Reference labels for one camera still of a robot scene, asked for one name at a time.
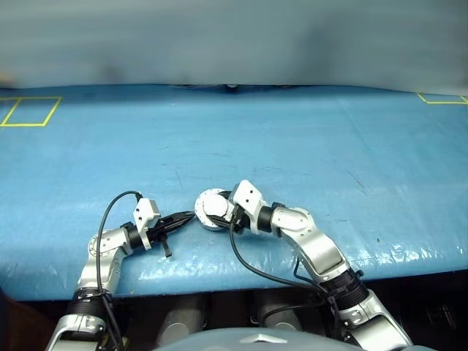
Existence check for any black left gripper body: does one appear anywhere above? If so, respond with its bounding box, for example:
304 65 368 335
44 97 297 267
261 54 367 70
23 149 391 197
147 217 173 259

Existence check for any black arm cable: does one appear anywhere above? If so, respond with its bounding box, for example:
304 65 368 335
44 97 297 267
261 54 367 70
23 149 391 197
96 190 145 351
229 222 352 341

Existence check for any blue foam table cover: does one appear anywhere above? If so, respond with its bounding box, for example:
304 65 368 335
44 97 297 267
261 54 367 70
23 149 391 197
0 83 468 302

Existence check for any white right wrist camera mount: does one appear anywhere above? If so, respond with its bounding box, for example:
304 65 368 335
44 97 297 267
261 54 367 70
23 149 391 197
229 179 265 235

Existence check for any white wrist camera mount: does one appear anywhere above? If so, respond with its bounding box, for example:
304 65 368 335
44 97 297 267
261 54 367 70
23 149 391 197
132 197 162 252
229 179 265 235

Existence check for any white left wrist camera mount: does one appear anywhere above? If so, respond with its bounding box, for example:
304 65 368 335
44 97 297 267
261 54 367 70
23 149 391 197
132 197 162 252

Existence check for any round silver motor lid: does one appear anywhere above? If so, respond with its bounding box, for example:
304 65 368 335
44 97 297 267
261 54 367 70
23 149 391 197
193 187 236 221

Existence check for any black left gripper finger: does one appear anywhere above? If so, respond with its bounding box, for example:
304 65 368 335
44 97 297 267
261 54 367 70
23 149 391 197
162 211 195 226
163 217 195 235

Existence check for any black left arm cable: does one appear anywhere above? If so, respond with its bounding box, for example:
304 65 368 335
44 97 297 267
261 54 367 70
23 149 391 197
96 190 145 351

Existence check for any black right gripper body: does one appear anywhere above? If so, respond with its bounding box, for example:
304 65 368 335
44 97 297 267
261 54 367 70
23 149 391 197
224 200 246 234

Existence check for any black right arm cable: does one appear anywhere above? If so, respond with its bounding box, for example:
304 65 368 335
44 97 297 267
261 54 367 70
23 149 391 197
229 222 352 341

